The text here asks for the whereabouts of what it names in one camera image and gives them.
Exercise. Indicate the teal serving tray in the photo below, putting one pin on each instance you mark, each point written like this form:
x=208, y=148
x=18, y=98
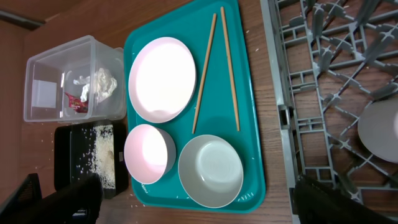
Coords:
x=191, y=24

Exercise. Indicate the white tissue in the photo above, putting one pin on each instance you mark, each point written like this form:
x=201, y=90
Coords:
x=104, y=85

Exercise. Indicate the pile of rice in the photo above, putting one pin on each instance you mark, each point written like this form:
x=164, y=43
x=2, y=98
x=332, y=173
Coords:
x=97, y=155

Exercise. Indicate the wooden chopstick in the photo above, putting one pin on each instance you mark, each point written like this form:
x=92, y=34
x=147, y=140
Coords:
x=230, y=68
x=204, y=71

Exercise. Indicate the grey dishwasher rack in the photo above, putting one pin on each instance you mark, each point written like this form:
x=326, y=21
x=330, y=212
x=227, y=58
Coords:
x=330, y=60

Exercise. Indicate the large white plate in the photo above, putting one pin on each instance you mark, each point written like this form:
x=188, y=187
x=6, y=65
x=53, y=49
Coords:
x=162, y=80

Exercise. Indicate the clear plastic bin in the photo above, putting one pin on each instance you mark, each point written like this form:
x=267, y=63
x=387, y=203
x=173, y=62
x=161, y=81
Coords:
x=50, y=74

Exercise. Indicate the white paper cup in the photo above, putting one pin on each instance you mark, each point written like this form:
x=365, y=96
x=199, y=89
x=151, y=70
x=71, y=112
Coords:
x=377, y=129

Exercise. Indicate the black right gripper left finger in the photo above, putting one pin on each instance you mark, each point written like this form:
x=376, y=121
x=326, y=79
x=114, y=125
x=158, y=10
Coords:
x=79, y=202

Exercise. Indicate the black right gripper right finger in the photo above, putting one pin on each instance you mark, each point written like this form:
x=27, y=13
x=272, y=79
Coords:
x=317, y=203

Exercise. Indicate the red snack wrapper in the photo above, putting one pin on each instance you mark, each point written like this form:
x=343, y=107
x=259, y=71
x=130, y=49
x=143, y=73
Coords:
x=76, y=104

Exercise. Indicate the grey bowl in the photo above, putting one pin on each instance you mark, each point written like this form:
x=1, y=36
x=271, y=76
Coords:
x=210, y=171

